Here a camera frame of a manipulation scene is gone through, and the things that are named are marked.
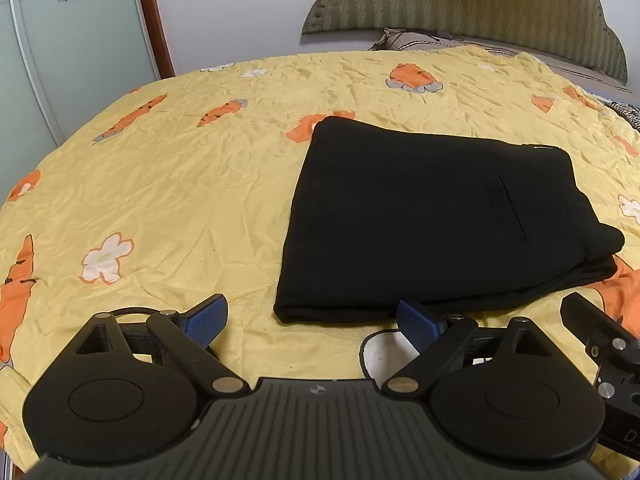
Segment brown patterned pillow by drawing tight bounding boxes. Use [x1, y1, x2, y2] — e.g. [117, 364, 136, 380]
[370, 27, 632, 95]

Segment frosted glass wardrobe door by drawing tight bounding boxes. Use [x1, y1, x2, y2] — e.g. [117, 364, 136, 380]
[0, 0, 162, 162]

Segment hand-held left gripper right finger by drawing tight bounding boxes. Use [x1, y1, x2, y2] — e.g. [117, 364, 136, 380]
[381, 298, 555, 401]

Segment black pants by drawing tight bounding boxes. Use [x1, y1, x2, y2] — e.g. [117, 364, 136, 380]
[274, 116, 626, 325]

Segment brown wooden door frame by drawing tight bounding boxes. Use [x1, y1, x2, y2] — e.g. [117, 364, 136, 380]
[131, 0, 176, 80]

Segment yellow carrot print blanket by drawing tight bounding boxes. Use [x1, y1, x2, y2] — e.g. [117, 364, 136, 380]
[0, 44, 640, 472]

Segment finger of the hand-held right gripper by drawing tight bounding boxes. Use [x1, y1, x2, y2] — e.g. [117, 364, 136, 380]
[560, 292, 640, 402]

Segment olive padded headboard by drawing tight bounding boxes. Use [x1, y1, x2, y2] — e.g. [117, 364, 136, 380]
[301, 0, 629, 83]

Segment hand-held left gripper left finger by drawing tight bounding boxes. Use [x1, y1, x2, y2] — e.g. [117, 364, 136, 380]
[74, 294, 251, 401]

